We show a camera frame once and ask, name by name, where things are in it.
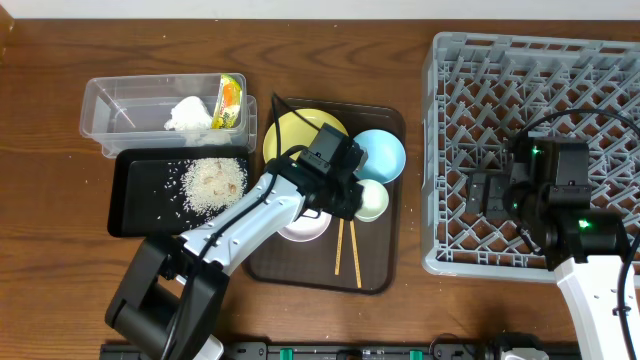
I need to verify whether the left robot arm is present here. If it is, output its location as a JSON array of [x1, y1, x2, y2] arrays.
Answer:
[[105, 146, 366, 359]]

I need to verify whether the yellow plate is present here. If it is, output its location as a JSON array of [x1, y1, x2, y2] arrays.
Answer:
[[263, 108, 348, 163]]

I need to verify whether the wooden chopstick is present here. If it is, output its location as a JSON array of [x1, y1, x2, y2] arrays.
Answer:
[[334, 218, 345, 276], [349, 221, 362, 289]]

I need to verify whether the white tissue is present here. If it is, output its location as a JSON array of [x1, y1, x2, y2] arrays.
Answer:
[[164, 96, 213, 131]]

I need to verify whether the grey dishwasher rack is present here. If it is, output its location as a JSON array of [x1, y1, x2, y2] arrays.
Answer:
[[421, 32, 639, 283]]

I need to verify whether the clear plastic bin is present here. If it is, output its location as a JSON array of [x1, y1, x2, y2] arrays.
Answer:
[[79, 73, 258, 158]]

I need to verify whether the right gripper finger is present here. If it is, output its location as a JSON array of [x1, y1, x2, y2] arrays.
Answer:
[[465, 172, 488, 215], [485, 174, 509, 220]]

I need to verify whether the dark brown tray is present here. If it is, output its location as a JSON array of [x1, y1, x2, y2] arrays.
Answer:
[[244, 98, 406, 295]]

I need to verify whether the light blue bowl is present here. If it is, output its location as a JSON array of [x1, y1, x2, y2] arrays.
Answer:
[[354, 129, 406, 184]]

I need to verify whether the white pink bowl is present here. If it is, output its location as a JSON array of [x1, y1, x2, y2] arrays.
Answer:
[[278, 209, 332, 242]]

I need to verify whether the pile of rice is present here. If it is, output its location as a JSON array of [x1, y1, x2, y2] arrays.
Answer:
[[163, 157, 248, 216]]

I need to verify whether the black plastic bin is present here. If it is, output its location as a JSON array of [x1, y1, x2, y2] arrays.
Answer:
[[107, 146, 250, 237]]

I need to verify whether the white cup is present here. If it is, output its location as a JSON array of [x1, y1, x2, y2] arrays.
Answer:
[[355, 179, 389, 222]]

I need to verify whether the green yellow snack wrapper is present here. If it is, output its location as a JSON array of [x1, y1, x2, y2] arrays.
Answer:
[[211, 74, 243, 129]]

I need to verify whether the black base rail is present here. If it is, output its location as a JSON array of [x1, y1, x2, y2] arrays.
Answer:
[[98, 332, 584, 360]]

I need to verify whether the left wooden chopstick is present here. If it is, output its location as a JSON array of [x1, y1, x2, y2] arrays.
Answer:
[[334, 218, 345, 276]]

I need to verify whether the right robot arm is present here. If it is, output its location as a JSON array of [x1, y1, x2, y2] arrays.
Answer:
[[466, 163, 639, 359]]

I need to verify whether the right wooden chopstick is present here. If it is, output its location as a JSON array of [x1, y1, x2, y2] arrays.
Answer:
[[349, 221, 362, 289]]

